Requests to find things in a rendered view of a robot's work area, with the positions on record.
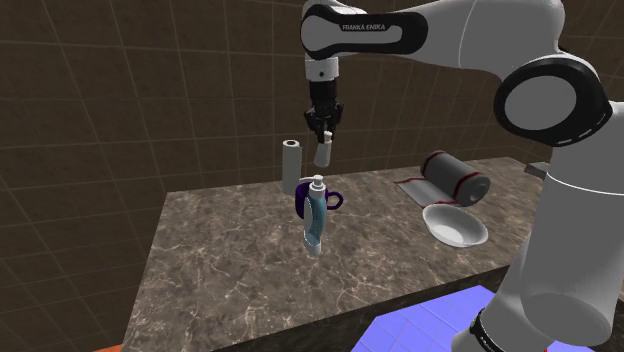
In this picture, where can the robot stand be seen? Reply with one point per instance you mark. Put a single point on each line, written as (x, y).
(419, 322)

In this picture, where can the grey paper towel roll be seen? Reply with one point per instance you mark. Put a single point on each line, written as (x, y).
(291, 166)

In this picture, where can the blue white pump bottle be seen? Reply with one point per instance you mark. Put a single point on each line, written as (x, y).
(314, 219)

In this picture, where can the grey rolled towel red stripes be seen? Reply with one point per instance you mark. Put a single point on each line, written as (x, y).
(456, 178)

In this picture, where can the purple mug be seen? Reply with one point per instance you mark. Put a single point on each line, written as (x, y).
(335, 199)

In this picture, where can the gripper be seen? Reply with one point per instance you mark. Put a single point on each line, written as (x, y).
(322, 95)

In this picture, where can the grey flat block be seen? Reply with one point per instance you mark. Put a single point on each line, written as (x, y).
(535, 169)

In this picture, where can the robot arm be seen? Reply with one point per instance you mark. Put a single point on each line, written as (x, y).
(560, 234)

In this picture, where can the small white bottle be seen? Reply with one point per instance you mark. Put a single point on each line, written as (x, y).
(322, 155)

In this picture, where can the white bowl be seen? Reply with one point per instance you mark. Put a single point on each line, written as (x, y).
(453, 225)

